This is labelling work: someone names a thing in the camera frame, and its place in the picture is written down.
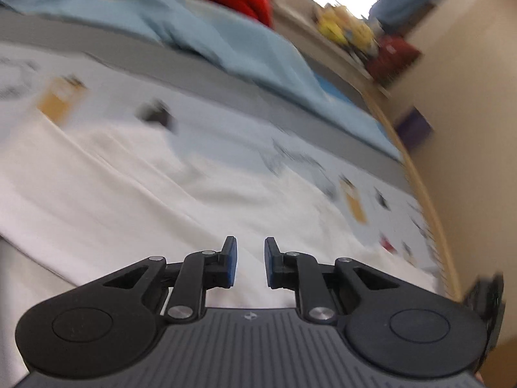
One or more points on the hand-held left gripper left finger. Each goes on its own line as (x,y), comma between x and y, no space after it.
(231,263)

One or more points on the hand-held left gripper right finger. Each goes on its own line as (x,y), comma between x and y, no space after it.
(270,264)

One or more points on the white garment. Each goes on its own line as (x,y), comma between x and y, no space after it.
(121,194)

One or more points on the purple box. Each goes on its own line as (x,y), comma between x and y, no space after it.
(414,129)

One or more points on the grey printed bed sheet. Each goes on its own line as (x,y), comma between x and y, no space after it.
(101,85)

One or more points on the light blue blanket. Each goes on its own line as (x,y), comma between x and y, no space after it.
(226,40)

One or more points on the red bag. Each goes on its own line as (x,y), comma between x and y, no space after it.
(394,58)

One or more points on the yellow plush toys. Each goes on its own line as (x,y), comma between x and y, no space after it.
(343,28)

